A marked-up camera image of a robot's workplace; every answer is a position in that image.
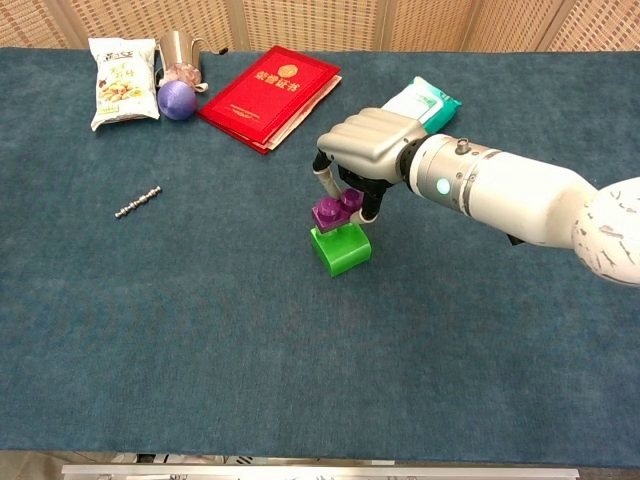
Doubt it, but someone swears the green toy brick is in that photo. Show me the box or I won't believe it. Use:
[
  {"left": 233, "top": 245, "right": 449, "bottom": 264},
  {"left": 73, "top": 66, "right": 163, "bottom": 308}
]
[{"left": 309, "top": 223, "right": 373, "bottom": 279}]

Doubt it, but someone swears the white snack bag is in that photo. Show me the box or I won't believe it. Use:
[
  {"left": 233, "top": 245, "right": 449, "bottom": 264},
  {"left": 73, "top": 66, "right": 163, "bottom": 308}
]
[{"left": 87, "top": 37, "right": 161, "bottom": 133}]

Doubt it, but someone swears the pink crumpled ribbon ball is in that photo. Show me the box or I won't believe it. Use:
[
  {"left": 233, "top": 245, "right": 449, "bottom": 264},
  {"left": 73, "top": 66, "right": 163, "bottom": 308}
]
[{"left": 161, "top": 62, "right": 210, "bottom": 94}]

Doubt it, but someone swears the green wet wipes pack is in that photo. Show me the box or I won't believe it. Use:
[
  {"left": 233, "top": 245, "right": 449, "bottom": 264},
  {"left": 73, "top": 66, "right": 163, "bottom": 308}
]
[{"left": 379, "top": 75, "right": 463, "bottom": 135}]

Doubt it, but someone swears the purple ball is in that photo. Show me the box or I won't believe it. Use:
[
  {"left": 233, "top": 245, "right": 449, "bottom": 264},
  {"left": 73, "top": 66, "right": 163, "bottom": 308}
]
[{"left": 156, "top": 80, "right": 199, "bottom": 122}]

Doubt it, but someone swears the teal table cloth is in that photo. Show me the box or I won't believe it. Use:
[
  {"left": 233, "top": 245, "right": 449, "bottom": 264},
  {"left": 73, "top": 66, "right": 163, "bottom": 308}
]
[{"left": 0, "top": 46, "right": 640, "bottom": 469}]

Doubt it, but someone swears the woven folding screen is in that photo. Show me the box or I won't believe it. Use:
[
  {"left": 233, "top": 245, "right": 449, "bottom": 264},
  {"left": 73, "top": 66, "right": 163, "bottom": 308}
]
[{"left": 0, "top": 0, "right": 640, "bottom": 53}]

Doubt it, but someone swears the purple toy brick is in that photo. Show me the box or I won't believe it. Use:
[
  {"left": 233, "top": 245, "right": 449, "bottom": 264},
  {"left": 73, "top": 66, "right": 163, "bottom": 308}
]
[{"left": 311, "top": 188, "right": 364, "bottom": 236}]

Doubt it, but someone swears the red certificate booklet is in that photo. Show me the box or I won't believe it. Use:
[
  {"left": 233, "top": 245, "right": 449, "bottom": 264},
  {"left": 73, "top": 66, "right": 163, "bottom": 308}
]
[{"left": 196, "top": 45, "right": 344, "bottom": 156}]

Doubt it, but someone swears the metal cup with handle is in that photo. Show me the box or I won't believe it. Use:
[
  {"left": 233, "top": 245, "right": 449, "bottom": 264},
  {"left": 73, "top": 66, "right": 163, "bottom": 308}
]
[{"left": 155, "top": 30, "right": 230, "bottom": 86}]

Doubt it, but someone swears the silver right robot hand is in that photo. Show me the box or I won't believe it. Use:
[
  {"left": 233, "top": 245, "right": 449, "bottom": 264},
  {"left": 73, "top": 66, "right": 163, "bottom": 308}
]
[{"left": 312, "top": 107, "right": 430, "bottom": 225}]

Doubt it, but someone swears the small metal camshaft rod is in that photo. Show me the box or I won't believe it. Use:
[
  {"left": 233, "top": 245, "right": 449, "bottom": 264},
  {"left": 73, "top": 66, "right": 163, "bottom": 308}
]
[{"left": 114, "top": 185, "right": 163, "bottom": 220}]

